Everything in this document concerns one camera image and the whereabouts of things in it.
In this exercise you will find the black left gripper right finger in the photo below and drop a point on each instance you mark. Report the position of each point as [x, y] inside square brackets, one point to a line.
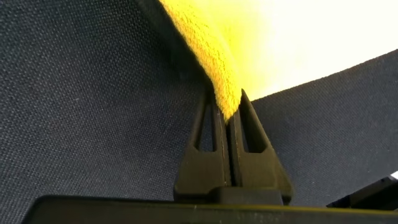
[258, 168]

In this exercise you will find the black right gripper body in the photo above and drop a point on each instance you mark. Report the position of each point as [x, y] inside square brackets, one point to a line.
[373, 196]

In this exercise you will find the yellow towel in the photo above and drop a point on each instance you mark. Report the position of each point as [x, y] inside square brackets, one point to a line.
[248, 46]

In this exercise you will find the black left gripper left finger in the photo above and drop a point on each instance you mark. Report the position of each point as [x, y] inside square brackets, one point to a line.
[202, 168]

